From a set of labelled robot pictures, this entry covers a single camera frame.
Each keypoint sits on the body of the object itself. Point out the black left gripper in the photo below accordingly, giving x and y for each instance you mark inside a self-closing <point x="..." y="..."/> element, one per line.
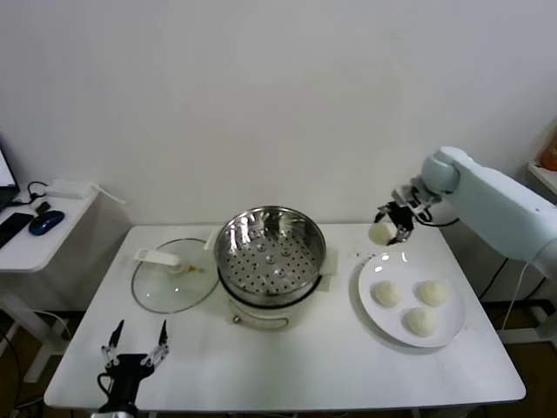
<point x="128" y="370"/>

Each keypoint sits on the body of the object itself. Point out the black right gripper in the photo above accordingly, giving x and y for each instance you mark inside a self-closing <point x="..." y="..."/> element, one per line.
<point x="402" y="217"/>

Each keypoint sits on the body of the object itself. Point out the white steamed baozi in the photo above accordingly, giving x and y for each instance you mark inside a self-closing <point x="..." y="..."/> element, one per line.
<point x="386" y="294"/>
<point x="380" y="233"/>
<point x="433" y="292"/>
<point x="419" y="322"/>

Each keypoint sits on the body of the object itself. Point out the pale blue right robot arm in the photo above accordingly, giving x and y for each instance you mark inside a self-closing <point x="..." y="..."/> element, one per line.
<point x="500" y="204"/>

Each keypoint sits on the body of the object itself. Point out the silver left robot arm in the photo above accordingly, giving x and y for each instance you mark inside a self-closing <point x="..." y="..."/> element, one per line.
<point x="117" y="410"/>

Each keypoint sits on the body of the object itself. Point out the stainless steel steamer basket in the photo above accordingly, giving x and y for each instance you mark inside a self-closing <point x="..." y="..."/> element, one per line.
<point x="270" y="226"/>

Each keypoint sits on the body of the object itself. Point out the dark crumbs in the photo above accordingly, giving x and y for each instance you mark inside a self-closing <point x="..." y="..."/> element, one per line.
<point x="361" y="254"/>

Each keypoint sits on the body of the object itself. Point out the white round plate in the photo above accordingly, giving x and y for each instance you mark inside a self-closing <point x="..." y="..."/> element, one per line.
<point x="378" y="270"/>

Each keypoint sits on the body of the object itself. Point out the yellow food scrap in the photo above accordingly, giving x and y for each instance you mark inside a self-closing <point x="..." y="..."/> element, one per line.
<point x="191" y="270"/>

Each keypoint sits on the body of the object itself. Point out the white electric cooker pot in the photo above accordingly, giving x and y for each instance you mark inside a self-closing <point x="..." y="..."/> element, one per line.
<point x="261" y="320"/>

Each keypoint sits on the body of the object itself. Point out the white side table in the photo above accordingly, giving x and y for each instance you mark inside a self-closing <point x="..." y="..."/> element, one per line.
<point x="43" y="248"/>

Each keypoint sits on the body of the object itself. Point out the blue computer mouse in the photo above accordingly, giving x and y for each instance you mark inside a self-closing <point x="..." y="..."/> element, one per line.
<point x="45" y="223"/>

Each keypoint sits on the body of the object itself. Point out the white desk with orange item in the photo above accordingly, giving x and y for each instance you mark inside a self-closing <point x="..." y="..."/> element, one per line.
<point x="544" y="174"/>

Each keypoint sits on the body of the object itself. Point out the small black device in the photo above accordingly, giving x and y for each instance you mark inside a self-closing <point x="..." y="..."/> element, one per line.
<point x="42" y="207"/>

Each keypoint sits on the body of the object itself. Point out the white desk base bar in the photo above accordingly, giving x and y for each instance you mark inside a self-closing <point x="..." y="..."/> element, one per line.
<point x="522" y="336"/>

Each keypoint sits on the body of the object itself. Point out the orange object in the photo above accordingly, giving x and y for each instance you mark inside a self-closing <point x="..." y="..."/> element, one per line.
<point x="550" y="154"/>

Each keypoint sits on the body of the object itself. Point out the black smartphone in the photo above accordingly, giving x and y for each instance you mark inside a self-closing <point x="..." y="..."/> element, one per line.
<point x="13" y="226"/>

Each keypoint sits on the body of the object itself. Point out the black laptop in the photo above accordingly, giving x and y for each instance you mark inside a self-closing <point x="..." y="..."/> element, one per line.
<point x="6" y="174"/>

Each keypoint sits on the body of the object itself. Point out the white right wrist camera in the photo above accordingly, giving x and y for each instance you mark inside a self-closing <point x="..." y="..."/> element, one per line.
<point x="409" y="194"/>

